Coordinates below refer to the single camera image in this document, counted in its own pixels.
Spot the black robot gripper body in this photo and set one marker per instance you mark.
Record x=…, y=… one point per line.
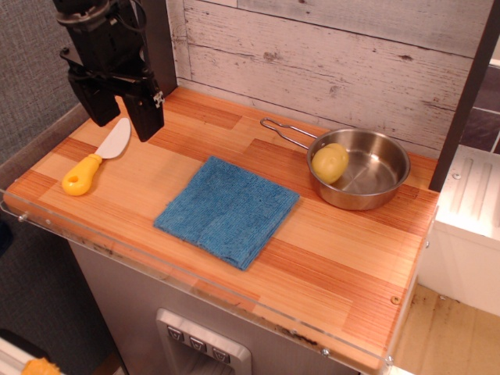
x=109, y=46

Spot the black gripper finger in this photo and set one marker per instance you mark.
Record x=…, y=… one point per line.
x=146, y=114
x=99, y=103

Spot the yellow potato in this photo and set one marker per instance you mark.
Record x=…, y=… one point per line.
x=330, y=162

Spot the stainless steel pot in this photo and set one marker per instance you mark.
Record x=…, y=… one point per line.
x=377, y=165

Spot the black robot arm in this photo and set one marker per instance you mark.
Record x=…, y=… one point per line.
x=108, y=59

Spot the blue folded cloth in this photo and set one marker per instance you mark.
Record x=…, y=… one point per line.
x=227, y=211

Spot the grey toy kitchen cabinet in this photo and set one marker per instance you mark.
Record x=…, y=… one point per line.
x=129, y=301

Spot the silver dispenser button panel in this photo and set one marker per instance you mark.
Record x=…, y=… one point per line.
x=191, y=348

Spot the orange fuzzy object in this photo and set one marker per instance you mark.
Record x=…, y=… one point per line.
x=40, y=367

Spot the white cabinet at right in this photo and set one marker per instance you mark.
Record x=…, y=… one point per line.
x=461, y=258

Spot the yellow handled toy knife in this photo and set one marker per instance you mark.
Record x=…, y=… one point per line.
x=79, y=179

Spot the dark right vertical post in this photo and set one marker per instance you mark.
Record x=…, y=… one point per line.
x=470, y=91

